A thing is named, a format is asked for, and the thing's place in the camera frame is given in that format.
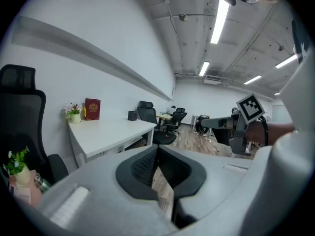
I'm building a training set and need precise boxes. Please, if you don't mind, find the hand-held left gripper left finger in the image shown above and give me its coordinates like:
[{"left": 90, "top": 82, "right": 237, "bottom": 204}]
[{"left": 36, "top": 144, "right": 178, "bottom": 236}]

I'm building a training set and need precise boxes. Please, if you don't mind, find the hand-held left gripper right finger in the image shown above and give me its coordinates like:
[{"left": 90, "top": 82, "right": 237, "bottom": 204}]
[{"left": 157, "top": 144, "right": 271, "bottom": 228}]

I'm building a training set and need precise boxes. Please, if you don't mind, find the small wooden table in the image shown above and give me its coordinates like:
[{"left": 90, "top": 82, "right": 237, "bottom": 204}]
[{"left": 156, "top": 113, "right": 173, "bottom": 129}]

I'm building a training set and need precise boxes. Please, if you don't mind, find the white air conditioner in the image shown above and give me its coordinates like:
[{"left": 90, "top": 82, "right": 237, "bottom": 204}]
[{"left": 203, "top": 75, "right": 222, "bottom": 85}]

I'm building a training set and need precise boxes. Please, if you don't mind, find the white pot with pink flowers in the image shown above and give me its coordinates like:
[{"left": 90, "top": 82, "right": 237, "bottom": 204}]
[{"left": 62, "top": 102, "right": 84, "bottom": 124}]

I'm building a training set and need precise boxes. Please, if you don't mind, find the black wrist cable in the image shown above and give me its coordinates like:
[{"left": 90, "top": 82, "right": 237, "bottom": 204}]
[{"left": 257, "top": 115, "right": 269, "bottom": 147}]

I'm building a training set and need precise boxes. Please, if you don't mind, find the long ceiling light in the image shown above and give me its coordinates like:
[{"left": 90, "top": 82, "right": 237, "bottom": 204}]
[
  {"left": 275, "top": 54, "right": 298, "bottom": 69},
  {"left": 243, "top": 75, "right": 262, "bottom": 85},
  {"left": 210, "top": 0, "right": 230, "bottom": 45},
  {"left": 198, "top": 60, "right": 211, "bottom": 77}
]

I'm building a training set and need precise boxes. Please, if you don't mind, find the person's right forearm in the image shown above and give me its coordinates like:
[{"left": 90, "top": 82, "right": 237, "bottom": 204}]
[{"left": 246, "top": 120, "right": 296, "bottom": 148}]

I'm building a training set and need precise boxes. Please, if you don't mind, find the metal bottle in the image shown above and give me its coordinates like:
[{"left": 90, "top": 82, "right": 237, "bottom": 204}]
[{"left": 33, "top": 173, "right": 52, "bottom": 193}]

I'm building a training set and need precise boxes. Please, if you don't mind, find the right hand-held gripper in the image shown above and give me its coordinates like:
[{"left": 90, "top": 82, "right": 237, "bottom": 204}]
[{"left": 201, "top": 93, "right": 266, "bottom": 157}]

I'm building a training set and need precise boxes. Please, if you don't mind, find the cream pot with green plant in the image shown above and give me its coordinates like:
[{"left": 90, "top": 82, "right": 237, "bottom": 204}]
[{"left": 2, "top": 146, "right": 31, "bottom": 185}]

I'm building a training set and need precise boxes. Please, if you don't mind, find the white desk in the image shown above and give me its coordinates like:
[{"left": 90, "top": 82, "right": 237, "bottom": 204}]
[{"left": 67, "top": 118, "right": 158, "bottom": 168}]

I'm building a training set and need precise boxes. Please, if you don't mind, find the black mesh office chair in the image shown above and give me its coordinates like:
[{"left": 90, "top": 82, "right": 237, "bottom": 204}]
[
  {"left": 164, "top": 107, "right": 188, "bottom": 135},
  {"left": 0, "top": 64, "right": 69, "bottom": 185},
  {"left": 136, "top": 100, "right": 177, "bottom": 145}
]

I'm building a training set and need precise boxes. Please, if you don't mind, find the red book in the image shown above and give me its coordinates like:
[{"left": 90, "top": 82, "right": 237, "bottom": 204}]
[{"left": 84, "top": 98, "right": 101, "bottom": 121}]

